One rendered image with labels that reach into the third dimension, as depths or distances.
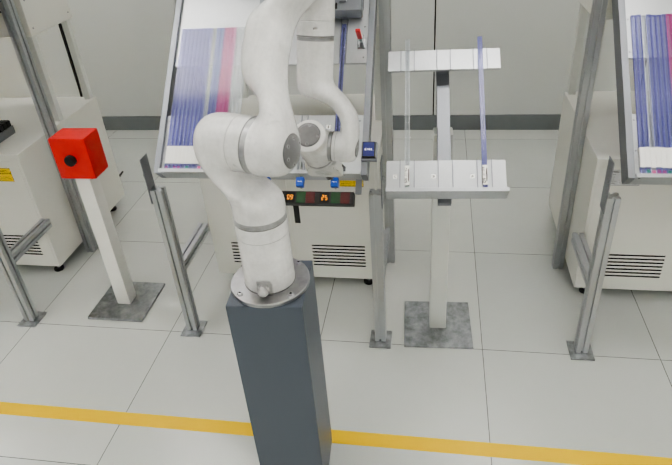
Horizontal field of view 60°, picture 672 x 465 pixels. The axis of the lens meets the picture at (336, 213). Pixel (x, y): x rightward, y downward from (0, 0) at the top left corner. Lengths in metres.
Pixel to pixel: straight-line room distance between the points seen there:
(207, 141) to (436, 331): 1.34
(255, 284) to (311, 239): 1.01
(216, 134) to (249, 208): 0.17
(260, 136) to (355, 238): 1.22
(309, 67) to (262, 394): 0.82
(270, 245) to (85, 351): 1.35
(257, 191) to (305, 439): 0.73
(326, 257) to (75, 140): 1.03
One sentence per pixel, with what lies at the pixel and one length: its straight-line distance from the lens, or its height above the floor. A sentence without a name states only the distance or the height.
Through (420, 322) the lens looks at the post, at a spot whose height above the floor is 0.01.
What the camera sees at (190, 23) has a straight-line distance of 2.20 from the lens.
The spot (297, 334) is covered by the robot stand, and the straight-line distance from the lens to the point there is 1.40.
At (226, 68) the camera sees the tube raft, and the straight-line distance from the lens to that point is 2.05.
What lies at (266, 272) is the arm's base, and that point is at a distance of 1.34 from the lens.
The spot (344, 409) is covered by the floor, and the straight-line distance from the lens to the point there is 2.04.
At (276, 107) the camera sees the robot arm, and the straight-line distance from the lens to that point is 1.18.
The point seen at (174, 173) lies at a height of 0.71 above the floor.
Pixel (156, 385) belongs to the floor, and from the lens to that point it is 2.26.
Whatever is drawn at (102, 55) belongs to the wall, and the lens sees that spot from 4.28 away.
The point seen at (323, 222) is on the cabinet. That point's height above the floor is 0.34.
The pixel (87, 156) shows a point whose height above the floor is 0.71.
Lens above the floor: 1.57
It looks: 32 degrees down
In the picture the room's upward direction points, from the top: 5 degrees counter-clockwise
